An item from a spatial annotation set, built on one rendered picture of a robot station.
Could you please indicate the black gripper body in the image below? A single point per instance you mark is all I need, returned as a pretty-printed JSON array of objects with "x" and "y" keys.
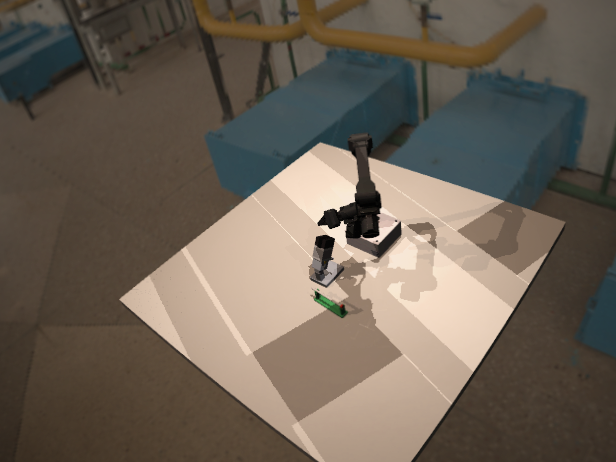
[{"x": 347, "y": 212}]

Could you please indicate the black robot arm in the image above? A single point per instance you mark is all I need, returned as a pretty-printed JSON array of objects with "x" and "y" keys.
[{"x": 367, "y": 199}]

